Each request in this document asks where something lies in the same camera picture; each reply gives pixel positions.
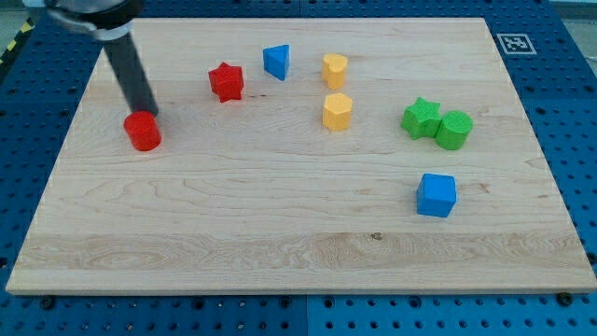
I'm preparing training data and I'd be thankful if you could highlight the red cylinder block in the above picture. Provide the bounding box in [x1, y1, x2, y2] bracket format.
[123, 110, 161, 151]

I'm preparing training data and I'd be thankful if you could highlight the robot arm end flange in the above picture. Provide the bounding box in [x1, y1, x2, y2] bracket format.
[21, 0, 144, 41]

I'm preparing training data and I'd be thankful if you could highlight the wooden board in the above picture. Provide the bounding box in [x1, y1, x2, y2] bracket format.
[7, 18, 596, 296]

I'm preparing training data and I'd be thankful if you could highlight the yellow hexagon block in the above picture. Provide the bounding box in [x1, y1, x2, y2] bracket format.
[322, 92, 353, 131]

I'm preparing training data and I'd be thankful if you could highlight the yellow heart block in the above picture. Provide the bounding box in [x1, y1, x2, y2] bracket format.
[321, 53, 349, 90]

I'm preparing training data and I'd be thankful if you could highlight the blue triangle block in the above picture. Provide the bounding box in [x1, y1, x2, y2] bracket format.
[262, 45, 290, 81]

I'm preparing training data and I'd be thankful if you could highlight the red star block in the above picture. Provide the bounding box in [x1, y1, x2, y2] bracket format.
[208, 63, 244, 103]

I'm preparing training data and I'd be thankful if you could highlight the green star block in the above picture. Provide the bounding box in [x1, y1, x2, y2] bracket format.
[400, 97, 442, 140]

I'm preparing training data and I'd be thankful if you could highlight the blue cube block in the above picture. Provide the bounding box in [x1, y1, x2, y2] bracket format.
[416, 173, 457, 217]

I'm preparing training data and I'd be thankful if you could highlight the green cylinder block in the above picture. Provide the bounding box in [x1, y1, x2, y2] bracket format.
[435, 110, 474, 150]

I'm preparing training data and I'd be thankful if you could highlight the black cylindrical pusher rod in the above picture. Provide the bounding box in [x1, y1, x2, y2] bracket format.
[103, 33, 159, 117]

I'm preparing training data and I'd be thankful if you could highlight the white fiducial marker tag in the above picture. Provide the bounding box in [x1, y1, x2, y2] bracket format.
[497, 33, 536, 55]

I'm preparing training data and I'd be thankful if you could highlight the yellow black hazard tape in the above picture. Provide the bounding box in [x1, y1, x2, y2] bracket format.
[1, 17, 35, 66]

